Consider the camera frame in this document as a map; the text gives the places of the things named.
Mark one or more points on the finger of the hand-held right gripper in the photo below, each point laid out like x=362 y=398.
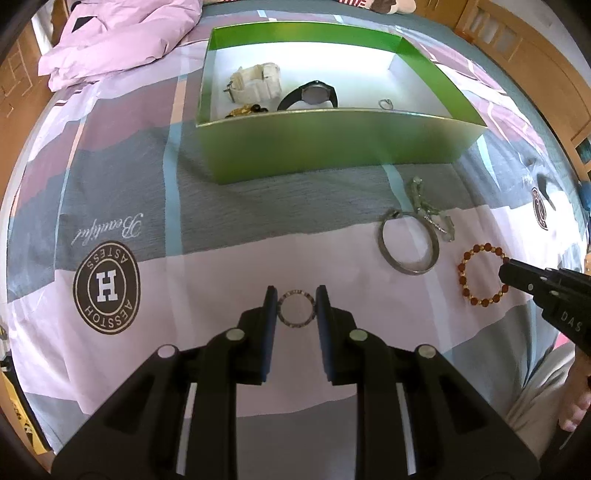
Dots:
x=521 y=277

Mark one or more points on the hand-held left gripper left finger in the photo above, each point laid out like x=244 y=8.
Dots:
x=271 y=318

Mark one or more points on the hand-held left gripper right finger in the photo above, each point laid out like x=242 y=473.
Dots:
x=323 y=321

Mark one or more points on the green cardboard box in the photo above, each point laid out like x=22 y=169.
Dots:
x=323 y=143

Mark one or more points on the black wristwatch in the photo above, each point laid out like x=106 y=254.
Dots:
x=316 y=94

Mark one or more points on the white wristwatch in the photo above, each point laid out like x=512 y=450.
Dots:
x=254 y=83

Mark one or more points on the person's right hand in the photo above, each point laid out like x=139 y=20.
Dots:
x=579 y=397

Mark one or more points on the silver bangle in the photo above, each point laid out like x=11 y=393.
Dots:
x=408 y=270

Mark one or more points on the person's beige pants leg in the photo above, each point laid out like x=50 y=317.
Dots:
x=540 y=406

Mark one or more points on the printed plaid duvet cover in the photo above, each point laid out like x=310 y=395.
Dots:
x=138 y=161

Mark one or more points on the wooden footboard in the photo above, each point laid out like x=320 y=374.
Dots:
x=531 y=50

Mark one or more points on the yellow bag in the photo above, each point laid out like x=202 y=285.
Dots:
x=18 y=415

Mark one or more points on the pink quilt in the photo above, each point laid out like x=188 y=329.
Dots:
x=115 y=41

